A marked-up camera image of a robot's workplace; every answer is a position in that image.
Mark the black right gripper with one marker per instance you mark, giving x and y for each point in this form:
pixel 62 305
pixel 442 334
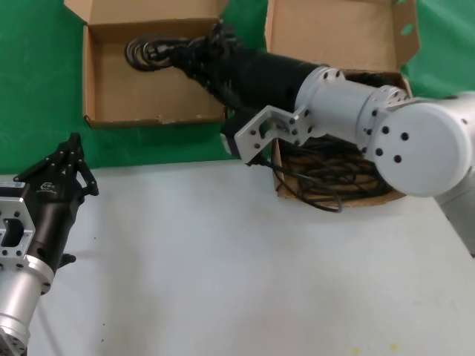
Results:
pixel 267 78

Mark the green table cloth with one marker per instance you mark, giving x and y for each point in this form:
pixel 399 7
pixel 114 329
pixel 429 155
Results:
pixel 41 92

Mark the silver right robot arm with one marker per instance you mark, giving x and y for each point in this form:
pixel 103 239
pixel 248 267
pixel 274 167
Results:
pixel 408 141

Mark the cardboard box, torn rim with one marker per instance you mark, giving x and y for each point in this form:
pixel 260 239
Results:
pixel 334 29

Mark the silver left wrist bracket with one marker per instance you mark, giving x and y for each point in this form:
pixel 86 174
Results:
pixel 15 230

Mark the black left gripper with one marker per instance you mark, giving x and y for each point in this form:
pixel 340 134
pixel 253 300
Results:
pixel 52 215

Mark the shallow cardboard box, intact rim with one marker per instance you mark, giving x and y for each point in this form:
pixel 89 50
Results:
pixel 148 96

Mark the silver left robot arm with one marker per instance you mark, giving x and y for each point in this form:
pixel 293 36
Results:
pixel 15 296

